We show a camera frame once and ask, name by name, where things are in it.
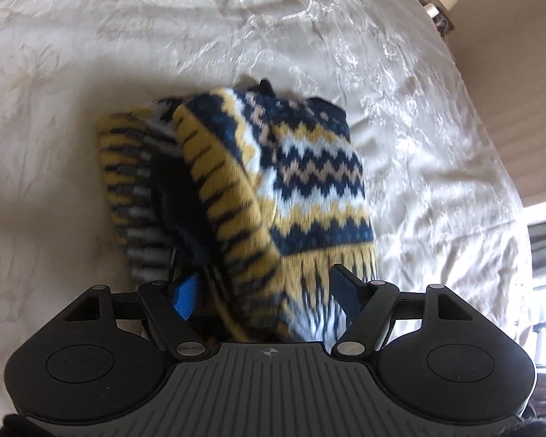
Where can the cream floral bedspread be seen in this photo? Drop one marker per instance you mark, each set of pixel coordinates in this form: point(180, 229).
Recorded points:
point(118, 45)

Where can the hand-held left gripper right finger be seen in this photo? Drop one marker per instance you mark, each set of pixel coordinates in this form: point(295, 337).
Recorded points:
point(351, 297)

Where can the navy yellow patterned knit sock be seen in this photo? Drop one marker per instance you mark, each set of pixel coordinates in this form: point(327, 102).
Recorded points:
point(273, 182)

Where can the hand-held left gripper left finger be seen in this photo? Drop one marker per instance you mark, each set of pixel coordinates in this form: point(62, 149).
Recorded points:
point(187, 298)

